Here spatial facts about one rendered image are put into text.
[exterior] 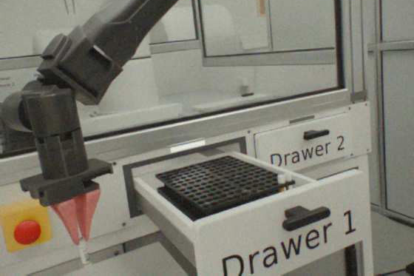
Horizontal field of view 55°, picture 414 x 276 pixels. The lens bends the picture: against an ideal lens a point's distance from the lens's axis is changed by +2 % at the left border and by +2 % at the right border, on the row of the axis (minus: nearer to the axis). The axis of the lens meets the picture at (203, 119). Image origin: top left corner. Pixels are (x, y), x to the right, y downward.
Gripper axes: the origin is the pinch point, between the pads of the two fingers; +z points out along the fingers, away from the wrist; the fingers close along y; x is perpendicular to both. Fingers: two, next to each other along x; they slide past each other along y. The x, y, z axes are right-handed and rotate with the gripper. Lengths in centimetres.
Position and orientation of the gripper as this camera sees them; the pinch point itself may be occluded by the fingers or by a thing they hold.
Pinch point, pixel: (80, 236)
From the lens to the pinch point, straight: 57.6
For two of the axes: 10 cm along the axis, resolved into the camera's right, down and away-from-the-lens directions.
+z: 1.4, 9.7, 1.8
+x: 6.2, 0.5, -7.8
